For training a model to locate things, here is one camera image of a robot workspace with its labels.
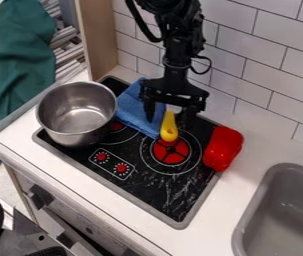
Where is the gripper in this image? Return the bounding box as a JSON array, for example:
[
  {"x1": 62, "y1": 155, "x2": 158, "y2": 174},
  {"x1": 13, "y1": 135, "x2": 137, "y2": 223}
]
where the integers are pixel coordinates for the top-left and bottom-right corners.
[{"x1": 138, "y1": 65, "x2": 212, "y2": 129}]

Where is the blue cloth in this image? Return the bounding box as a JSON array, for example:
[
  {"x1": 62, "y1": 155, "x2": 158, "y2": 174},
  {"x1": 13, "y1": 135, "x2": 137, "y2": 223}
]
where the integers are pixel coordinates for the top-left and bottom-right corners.
[{"x1": 113, "y1": 77, "x2": 170, "y2": 140}]

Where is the toy stove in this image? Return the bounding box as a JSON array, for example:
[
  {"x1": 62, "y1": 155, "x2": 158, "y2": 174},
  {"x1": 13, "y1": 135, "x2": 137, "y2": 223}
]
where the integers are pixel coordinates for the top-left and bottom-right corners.
[{"x1": 30, "y1": 75, "x2": 224, "y2": 231}]

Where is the red toy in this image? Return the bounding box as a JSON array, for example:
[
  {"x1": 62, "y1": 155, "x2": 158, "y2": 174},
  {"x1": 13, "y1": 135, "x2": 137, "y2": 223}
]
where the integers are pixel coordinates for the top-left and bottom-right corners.
[{"x1": 201, "y1": 125, "x2": 245, "y2": 173}]

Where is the silver pot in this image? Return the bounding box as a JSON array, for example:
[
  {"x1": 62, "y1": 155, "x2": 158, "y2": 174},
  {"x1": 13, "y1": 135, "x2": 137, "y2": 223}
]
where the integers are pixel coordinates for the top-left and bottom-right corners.
[{"x1": 34, "y1": 80, "x2": 119, "y2": 148}]

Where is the toy sink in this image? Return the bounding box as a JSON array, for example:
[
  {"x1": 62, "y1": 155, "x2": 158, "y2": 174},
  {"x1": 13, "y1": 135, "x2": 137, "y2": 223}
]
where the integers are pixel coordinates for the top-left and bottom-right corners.
[{"x1": 229, "y1": 162, "x2": 303, "y2": 256}]

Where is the green cloth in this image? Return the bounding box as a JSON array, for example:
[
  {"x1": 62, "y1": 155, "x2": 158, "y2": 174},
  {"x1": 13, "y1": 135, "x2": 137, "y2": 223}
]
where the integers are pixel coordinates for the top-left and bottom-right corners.
[{"x1": 0, "y1": 0, "x2": 58, "y2": 184}]

